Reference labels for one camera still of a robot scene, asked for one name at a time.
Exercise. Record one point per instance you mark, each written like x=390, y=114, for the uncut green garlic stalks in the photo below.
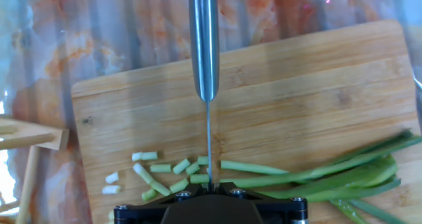
x=329, y=173

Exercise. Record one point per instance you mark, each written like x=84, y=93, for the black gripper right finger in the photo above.
x=283, y=214

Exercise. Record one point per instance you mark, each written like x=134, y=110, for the bamboo cutting board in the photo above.
x=296, y=102

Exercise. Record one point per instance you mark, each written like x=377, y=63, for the cut white garlic piece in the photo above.
x=111, y=178
x=111, y=189

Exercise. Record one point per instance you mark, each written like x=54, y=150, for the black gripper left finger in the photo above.
x=141, y=214

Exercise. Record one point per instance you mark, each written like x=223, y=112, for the steel cleaver knife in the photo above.
x=204, y=46

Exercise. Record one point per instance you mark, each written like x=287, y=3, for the wooden peg rack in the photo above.
x=49, y=131

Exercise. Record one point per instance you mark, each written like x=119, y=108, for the long cut green garlic piece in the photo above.
x=111, y=216

